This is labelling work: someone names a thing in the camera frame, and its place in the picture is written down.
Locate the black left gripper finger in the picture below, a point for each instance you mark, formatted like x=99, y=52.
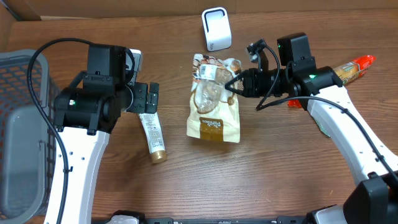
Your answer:
x=151, y=106
x=153, y=91

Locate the orange spaghetti package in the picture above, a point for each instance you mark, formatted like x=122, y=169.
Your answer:
x=354, y=70

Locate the grey plastic shopping basket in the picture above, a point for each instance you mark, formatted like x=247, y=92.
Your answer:
x=28, y=147

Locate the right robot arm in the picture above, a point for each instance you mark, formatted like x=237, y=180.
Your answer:
x=321, y=92

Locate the white barcode scanner stand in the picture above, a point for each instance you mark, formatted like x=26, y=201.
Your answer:
x=216, y=28

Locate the teal wipes packet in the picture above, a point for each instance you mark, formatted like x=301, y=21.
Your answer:
x=322, y=129

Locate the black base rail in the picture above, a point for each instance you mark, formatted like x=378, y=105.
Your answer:
x=126, y=216

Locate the beige cookie pouch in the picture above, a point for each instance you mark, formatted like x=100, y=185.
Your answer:
x=214, y=110

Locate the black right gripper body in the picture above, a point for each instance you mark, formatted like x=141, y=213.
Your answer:
x=260, y=83

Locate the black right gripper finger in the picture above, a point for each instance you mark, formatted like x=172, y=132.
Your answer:
x=232, y=89
x=235, y=79

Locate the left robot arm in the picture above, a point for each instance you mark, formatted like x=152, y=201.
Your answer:
x=86, y=113

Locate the white shampoo tube gold cap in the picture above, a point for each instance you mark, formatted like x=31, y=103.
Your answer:
x=155, y=141

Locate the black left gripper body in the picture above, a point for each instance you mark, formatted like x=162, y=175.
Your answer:
x=140, y=94

